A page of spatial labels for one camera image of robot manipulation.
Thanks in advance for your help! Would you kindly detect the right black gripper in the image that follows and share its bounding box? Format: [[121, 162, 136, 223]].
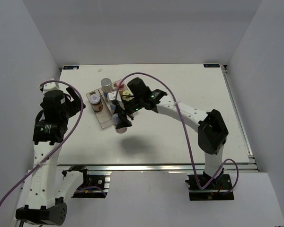
[[113, 95, 143, 129]]

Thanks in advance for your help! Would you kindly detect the white lid jar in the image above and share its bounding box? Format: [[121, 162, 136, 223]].
[[89, 94, 103, 112], [111, 113, 129, 134]]

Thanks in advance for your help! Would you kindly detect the silver lid jar blue label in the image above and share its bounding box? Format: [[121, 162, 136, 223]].
[[107, 91, 119, 114]]

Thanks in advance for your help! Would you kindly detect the yellow cap white bottle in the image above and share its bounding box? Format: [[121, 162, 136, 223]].
[[121, 90, 133, 101]]

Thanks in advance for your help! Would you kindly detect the pink cap spice bottle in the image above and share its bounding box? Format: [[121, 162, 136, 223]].
[[116, 80, 124, 89]]

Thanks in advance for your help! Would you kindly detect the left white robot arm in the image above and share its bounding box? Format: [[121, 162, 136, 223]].
[[15, 87, 91, 226]]

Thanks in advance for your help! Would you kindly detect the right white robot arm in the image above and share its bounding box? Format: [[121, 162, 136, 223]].
[[107, 78, 229, 189]]

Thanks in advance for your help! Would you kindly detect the left clear organizer tray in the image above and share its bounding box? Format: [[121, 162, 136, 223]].
[[86, 88, 113, 129]]

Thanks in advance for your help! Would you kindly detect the right clear organizer tray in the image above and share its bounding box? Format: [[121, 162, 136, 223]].
[[111, 79, 139, 118]]

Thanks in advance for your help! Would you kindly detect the blue sticker left corner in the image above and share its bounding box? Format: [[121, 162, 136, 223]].
[[62, 66, 79, 70]]

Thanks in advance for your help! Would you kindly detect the blue sticker corner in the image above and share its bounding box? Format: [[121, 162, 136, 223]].
[[203, 63, 220, 68], [62, 66, 79, 70]]

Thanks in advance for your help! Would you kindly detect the blue sticker right corner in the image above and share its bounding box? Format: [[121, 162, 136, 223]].
[[203, 63, 220, 68]]

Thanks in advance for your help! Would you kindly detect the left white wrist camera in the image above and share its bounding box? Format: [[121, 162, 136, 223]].
[[39, 78, 60, 95]]

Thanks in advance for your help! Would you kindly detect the aluminium front rail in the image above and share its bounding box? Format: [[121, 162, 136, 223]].
[[57, 163, 258, 171]]

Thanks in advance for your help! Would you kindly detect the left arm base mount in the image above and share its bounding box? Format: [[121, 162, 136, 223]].
[[62, 165, 107, 199]]

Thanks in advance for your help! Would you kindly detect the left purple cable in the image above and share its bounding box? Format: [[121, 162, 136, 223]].
[[0, 80, 108, 227]]

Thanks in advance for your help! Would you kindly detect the purple cable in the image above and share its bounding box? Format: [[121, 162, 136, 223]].
[[0, 80, 108, 227], [115, 72, 239, 191]]

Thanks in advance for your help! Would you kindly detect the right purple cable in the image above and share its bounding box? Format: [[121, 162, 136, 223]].
[[115, 72, 239, 191]]

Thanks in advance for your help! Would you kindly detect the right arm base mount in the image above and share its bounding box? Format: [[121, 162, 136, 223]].
[[185, 173, 234, 201]]

